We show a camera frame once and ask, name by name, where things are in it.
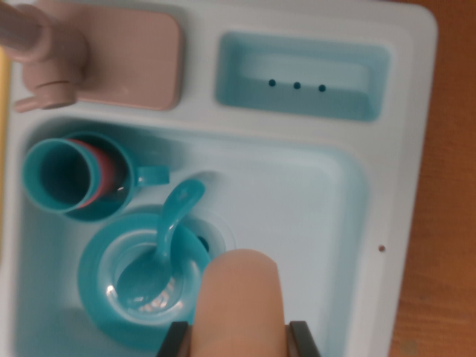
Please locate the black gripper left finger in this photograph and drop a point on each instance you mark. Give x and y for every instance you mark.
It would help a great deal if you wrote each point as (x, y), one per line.
(175, 340)

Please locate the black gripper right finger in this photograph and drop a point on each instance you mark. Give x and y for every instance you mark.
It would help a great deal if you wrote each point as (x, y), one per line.
(303, 340)

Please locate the cream detergent bottle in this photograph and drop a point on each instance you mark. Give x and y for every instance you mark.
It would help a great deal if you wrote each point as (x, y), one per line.
(241, 301)

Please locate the light blue toy sink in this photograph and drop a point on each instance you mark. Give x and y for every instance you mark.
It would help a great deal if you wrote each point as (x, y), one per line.
(297, 193)

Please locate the teal plastic spoon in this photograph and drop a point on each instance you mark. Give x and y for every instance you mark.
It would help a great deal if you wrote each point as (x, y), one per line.
(175, 208)

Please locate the red plastic tumbler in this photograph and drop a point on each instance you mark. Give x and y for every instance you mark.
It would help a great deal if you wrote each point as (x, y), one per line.
(106, 171)

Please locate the teal plastic tumbler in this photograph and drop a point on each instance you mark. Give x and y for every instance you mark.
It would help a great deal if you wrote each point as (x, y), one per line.
(56, 175)

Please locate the yellow dish rack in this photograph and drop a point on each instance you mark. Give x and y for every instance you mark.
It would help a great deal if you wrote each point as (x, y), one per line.
(3, 85)

